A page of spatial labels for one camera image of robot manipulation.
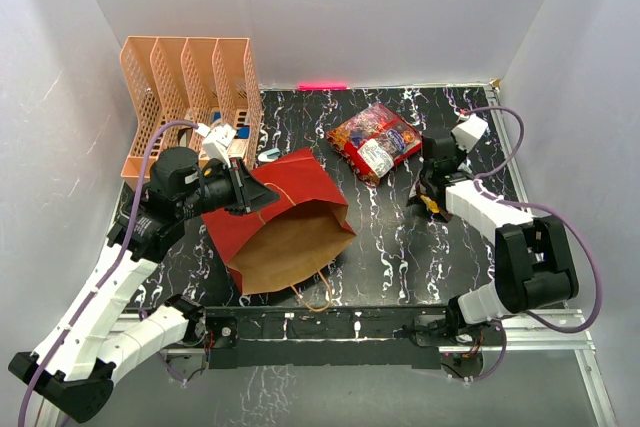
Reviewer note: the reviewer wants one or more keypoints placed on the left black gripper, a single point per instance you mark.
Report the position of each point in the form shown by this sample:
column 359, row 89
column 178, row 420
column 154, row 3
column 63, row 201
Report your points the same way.
column 248, row 191

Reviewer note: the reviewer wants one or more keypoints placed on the brown chocolate candy packet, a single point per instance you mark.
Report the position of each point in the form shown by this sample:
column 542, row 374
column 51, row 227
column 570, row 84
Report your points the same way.
column 415, row 195

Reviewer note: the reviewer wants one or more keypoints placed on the yellow snack packet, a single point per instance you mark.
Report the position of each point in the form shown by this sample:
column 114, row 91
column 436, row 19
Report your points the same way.
column 430, row 204

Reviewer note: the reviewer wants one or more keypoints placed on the red paper bag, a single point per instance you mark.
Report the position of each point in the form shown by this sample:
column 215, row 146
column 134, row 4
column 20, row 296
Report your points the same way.
column 290, row 240

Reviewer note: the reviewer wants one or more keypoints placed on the large red snack bag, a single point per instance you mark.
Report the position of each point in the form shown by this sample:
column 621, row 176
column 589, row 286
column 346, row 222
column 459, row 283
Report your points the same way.
column 375, row 141

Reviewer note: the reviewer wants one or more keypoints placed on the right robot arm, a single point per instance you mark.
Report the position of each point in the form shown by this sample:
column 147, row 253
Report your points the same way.
column 533, row 264

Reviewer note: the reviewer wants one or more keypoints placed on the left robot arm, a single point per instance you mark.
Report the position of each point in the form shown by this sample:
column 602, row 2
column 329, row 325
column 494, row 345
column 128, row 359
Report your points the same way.
column 79, row 363

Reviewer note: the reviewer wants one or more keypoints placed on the small blue white stapler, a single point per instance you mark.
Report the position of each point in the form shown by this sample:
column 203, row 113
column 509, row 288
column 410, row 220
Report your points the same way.
column 270, row 155

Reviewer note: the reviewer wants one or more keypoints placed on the orange plastic file organizer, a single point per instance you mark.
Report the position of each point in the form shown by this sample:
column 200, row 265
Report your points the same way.
column 200, row 79

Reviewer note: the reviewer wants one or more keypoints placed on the pink marker strip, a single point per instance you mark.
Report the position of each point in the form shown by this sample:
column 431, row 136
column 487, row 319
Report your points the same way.
column 326, row 85

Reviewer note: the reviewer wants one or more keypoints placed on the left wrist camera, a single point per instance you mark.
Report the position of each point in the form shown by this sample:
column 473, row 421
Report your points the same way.
column 216, row 140

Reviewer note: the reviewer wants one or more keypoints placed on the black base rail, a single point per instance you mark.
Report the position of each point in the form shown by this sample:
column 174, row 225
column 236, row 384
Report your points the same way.
column 269, row 336

